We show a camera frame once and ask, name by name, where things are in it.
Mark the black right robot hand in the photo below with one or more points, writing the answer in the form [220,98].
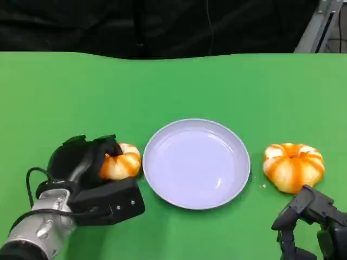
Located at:
[320,205]

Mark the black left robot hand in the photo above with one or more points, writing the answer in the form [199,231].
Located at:
[73,159]

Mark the lilac plate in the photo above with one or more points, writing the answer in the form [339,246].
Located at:
[195,165]

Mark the green table cloth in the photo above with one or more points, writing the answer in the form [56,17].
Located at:
[173,89]

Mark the black backdrop cloth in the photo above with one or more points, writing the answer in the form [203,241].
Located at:
[108,24]

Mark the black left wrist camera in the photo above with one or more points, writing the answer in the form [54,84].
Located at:
[119,200]

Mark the grey aluminium frame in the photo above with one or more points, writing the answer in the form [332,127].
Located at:
[315,27]

